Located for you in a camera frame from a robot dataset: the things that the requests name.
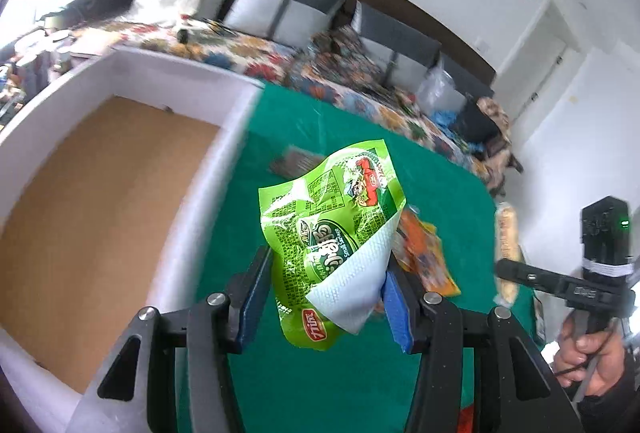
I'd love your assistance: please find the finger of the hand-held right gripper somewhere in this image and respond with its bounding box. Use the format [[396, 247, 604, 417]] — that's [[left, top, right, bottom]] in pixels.
[[494, 259, 566, 295]]

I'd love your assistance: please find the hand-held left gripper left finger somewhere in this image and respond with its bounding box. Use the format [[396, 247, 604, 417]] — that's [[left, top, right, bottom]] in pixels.
[[65, 245, 273, 433]]

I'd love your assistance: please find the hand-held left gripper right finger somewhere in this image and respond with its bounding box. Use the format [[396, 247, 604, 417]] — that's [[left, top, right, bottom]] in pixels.
[[380, 258, 586, 433]]

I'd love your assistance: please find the green snack packet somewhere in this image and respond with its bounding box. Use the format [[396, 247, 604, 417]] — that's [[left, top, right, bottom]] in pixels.
[[258, 139, 407, 352]]

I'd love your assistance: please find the white box with brown bottom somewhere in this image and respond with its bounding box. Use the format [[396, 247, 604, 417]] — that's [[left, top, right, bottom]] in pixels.
[[0, 46, 266, 433]]

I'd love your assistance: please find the person's right hand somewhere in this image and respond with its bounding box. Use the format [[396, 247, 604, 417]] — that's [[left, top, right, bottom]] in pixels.
[[552, 313, 626, 396]]

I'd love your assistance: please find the beige snack packet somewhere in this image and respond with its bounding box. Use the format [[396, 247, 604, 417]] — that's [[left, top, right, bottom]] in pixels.
[[494, 202, 525, 306]]

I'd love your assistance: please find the orange snack packet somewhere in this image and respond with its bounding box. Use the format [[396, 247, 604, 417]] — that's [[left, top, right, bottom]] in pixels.
[[395, 206, 461, 298]]

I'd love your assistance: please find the green tablecloth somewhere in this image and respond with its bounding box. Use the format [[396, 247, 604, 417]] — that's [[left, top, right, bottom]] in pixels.
[[175, 80, 548, 433]]

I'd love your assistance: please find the beige patterned cloth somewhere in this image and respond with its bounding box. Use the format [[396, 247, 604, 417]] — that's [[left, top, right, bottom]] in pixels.
[[475, 97, 523, 174]]

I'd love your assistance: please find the black bag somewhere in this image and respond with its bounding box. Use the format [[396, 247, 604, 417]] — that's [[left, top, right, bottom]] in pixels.
[[450, 100, 501, 145]]

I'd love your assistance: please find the blue cloth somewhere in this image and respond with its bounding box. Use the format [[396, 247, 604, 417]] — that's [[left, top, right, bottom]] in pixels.
[[432, 110, 462, 134]]

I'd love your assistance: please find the white door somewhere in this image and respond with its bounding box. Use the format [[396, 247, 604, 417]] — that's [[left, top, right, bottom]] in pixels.
[[492, 0, 586, 106]]

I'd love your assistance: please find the clear plastic bag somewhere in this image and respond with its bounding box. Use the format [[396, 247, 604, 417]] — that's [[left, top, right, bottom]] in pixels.
[[415, 60, 468, 114]]

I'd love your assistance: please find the dark floral blanket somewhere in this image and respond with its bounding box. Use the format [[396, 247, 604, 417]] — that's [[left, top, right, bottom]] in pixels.
[[287, 26, 396, 94]]

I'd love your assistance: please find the white fluffy cloth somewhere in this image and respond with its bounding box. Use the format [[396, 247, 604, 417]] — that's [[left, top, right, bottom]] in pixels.
[[122, 0, 203, 23]]

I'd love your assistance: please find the cluttered side table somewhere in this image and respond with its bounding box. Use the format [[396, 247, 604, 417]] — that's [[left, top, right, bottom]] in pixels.
[[0, 8, 86, 114]]

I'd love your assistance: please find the black cable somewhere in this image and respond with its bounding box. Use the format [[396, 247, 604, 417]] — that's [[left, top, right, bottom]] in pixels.
[[552, 328, 610, 376]]

